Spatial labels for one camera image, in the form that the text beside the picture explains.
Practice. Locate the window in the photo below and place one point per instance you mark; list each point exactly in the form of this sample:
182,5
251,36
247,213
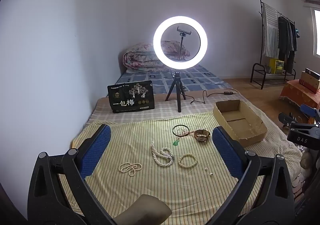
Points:
317,32

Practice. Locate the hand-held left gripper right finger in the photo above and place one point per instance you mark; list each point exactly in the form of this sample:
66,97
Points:
225,147

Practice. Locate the tan cardboard carton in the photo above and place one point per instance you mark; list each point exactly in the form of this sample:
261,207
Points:
310,82

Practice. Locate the yellow box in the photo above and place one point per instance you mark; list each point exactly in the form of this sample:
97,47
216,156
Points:
277,66

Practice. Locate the cardboard box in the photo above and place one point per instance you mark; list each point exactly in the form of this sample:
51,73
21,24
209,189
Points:
250,137

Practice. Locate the folded floral quilt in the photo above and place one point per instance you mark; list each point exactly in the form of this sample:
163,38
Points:
140,59

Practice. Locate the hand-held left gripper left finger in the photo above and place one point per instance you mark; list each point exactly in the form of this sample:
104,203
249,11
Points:
97,147

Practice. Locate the black snack bag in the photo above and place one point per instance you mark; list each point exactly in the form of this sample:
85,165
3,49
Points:
131,97

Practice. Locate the black tripod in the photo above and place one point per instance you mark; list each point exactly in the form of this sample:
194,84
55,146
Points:
179,95

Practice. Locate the yellow striped cloth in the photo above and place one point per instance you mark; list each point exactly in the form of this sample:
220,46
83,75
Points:
150,190

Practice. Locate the blue patterned bed sheet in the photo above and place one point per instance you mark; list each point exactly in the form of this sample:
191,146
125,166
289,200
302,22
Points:
160,82

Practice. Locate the black shoe rack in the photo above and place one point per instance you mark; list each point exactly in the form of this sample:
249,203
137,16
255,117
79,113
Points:
256,74

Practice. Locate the black clothes rack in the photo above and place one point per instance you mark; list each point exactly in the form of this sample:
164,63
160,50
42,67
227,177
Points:
260,14

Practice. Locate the beige rounded object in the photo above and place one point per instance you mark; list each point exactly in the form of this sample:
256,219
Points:
150,210

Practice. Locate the orange patterned cloth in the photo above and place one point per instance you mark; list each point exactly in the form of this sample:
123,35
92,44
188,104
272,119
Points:
297,95

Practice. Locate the small grey container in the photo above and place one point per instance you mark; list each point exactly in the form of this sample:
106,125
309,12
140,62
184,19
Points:
268,69

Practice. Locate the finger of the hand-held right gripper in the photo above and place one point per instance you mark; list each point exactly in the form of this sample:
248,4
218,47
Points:
311,112
288,120

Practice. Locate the dark hanging clothes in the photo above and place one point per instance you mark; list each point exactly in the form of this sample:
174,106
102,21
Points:
286,39

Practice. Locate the striped hanging towel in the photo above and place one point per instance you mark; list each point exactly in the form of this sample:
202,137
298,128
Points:
270,32

